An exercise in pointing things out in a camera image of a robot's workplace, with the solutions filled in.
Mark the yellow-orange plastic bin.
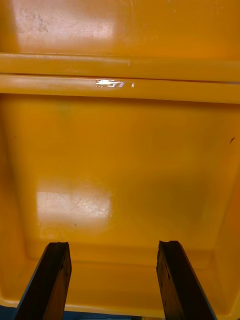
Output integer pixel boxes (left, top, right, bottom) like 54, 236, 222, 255
0, 0, 240, 84
0, 73, 240, 320

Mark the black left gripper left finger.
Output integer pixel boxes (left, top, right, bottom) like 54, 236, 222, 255
13, 241, 73, 320

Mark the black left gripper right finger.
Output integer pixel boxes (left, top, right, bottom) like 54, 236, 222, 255
155, 240, 218, 320

